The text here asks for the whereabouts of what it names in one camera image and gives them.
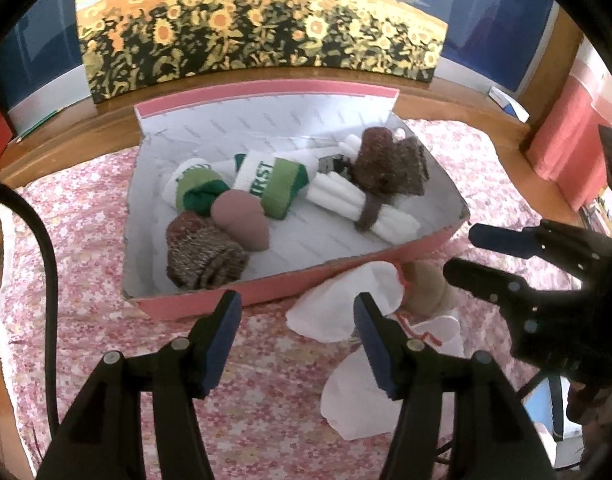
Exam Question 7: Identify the brown knitted sock roll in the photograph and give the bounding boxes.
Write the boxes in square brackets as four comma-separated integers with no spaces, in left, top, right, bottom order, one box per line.
[166,211,250,291]
[347,127,431,197]

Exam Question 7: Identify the white sock red trim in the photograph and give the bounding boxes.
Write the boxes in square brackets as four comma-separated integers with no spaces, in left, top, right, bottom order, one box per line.
[286,260,404,343]
[320,315,464,441]

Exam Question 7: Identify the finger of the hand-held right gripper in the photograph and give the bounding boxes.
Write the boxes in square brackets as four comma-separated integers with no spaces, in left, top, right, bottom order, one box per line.
[468,220,587,268]
[442,257,552,321]

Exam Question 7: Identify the pinkish brown sock roll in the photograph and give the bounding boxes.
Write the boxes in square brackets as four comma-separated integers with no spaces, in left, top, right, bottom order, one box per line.
[210,191,271,253]

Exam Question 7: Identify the sunflower painting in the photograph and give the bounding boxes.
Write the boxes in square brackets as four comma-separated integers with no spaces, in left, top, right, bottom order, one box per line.
[75,0,449,103]

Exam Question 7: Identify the black cable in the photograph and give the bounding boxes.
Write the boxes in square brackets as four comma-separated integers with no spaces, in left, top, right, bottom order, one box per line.
[0,177,62,441]

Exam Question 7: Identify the pink floral bedsheet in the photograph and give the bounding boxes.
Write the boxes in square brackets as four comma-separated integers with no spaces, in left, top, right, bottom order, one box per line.
[0,119,587,480]

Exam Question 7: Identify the white board green edge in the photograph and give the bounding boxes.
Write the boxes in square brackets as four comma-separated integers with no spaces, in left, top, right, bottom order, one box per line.
[8,92,94,141]

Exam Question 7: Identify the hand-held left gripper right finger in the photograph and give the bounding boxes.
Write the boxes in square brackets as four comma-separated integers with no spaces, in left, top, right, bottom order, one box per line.
[352,292,557,480]

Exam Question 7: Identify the wooden bed frame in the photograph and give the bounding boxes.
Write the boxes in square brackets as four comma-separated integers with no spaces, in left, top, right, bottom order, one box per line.
[0,7,599,480]

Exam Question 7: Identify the pink curtain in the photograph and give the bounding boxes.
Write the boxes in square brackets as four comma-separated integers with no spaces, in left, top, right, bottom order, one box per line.
[528,35,612,211]

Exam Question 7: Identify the white cloth grey band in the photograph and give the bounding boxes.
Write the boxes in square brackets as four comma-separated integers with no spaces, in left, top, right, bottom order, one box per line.
[313,132,367,173]

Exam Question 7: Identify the small white blue box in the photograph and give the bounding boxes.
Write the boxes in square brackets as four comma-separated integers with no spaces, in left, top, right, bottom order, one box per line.
[488,86,530,123]

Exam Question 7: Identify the pink cardboard box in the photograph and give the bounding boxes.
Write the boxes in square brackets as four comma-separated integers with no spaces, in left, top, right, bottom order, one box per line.
[120,78,471,322]

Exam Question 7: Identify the white green printed sock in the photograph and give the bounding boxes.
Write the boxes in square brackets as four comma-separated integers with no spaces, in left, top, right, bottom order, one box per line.
[233,151,309,220]

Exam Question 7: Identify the white cloth bundle brown band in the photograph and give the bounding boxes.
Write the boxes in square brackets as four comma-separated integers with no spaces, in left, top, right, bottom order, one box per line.
[306,170,419,241]

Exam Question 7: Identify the beige sock ball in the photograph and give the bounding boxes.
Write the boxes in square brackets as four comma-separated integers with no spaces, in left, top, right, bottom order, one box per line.
[401,261,457,318]

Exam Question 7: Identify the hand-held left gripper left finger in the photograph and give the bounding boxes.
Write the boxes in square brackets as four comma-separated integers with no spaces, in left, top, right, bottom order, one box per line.
[36,289,244,480]

